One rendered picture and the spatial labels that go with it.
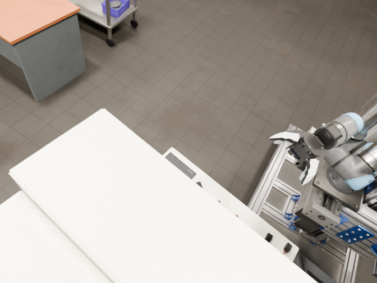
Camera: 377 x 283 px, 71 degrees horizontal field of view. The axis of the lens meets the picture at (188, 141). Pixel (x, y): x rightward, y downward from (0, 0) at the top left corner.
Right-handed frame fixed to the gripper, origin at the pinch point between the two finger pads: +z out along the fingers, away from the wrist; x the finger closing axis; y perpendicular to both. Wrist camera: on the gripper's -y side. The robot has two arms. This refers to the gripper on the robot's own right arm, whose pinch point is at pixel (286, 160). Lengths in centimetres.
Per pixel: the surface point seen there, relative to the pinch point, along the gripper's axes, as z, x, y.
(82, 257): 54, 3, -1
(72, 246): 55, 6, -1
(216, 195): 0.4, 3.8, 48.7
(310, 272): -17, -41, 46
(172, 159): 9, 27, 52
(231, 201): -4.0, -1.7, 47.9
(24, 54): 45, 167, 119
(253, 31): -237, 180, 172
